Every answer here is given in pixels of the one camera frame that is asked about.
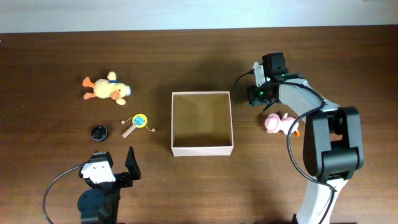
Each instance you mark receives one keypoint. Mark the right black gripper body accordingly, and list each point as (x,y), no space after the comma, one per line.
(257,95)

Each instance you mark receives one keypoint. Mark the pink pig toy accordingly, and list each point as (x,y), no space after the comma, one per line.
(274,123)

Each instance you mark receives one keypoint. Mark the white cardboard box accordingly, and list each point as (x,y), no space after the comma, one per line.
(201,124)

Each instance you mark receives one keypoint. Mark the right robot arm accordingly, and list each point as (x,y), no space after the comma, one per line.
(324,142)

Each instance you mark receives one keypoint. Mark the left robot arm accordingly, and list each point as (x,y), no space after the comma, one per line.
(99,204)

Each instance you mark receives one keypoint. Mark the black round cap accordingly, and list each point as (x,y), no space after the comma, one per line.
(99,133)

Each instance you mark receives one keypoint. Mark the yellow rattle drum toy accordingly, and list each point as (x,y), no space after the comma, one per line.
(137,121)

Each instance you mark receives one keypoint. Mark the yellow plush duck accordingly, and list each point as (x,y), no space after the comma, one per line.
(107,87)

